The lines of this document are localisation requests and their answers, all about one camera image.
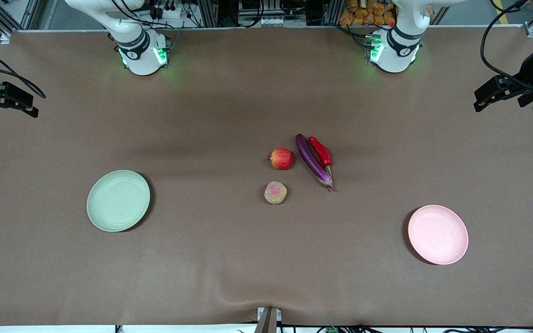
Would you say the red chili pepper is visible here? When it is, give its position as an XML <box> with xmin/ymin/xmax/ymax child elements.
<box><xmin>308</xmin><ymin>136</ymin><xmax>334</xmax><ymax>180</ymax></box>

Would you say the purple eggplant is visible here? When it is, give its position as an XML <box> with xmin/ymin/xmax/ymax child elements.
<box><xmin>295</xmin><ymin>134</ymin><xmax>336</xmax><ymax>192</ymax></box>

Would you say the red apple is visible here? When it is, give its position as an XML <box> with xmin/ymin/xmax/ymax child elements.
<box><xmin>269</xmin><ymin>148</ymin><xmax>294</xmax><ymax>171</ymax></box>

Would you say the pink yellow peach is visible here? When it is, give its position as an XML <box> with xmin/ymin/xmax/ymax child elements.
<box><xmin>264</xmin><ymin>181</ymin><xmax>288</xmax><ymax>204</ymax></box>

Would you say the pale green plate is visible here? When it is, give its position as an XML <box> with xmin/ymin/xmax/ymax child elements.
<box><xmin>86</xmin><ymin>170</ymin><xmax>151</xmax><ymax>233</ymax></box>

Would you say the bag of orange items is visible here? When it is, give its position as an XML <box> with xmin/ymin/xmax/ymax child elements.
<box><xmin>339</xmin><ymin>0</ymin><xmax>397</xmax><ymax>26</ymax></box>

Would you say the pink plate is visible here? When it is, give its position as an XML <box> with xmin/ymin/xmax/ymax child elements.
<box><xmin>408</xmin><ymin>204</ymin><xmax>469</xmax><ymax>265</ymax></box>

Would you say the white connector strip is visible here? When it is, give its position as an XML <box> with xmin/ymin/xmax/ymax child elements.
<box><xmin>261</xmin><ymin>16</ymin><xmax>295</xmax><ymax>27</ymax></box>

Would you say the brown table cloth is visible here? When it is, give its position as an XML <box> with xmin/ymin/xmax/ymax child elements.
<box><xmin>0</xmin><ymin>25</ymin><xmax>533</xmax><ymax>327</ymax></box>

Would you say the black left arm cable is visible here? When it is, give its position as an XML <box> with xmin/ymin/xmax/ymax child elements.
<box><xmin>480</xmin><ymin>0</ymin><xmax>533</xmax><ymax>93</ymax></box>

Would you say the metal bracket at table edge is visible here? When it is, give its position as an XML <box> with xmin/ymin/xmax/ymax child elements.
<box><xmin>254</xmin><ymin>306</ymin><xmax>282</xmax><ymax>333</ymax></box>

